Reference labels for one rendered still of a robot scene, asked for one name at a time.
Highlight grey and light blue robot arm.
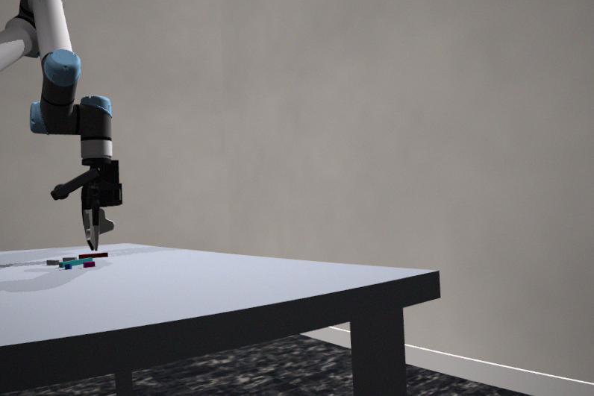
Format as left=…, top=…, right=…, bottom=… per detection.
left=0, top=0, right=112, bottom=200

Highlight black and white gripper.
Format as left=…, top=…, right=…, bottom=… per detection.
left=81, top=157, right=122, bottom=251

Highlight red rod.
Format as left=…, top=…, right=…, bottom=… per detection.
left=78, top=253, right=108, bottom=259

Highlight turquoise rod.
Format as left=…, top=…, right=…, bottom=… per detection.
left=59, top=258, right=93, bottom=268

